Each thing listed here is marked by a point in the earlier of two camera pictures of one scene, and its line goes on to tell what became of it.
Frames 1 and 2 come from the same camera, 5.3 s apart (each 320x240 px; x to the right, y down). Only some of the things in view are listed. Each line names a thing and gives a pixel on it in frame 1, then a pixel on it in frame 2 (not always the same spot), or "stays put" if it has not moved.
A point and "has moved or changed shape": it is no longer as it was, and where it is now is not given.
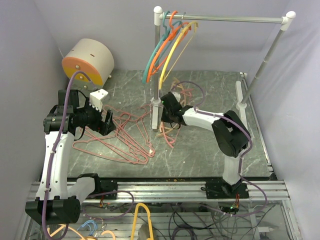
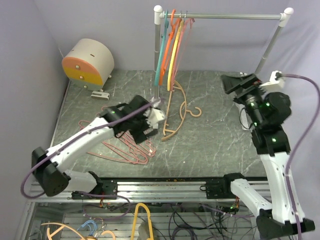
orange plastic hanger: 172,32 has moved or changed shape
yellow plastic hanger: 172,56 has moved or changed shape
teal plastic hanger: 165,32 to 163,38
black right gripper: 163,118 to 235,83
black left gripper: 103,127 to 140,136
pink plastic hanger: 183,92 to 186,28
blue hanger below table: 87,223 stays put
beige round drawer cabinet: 92,57 stays put
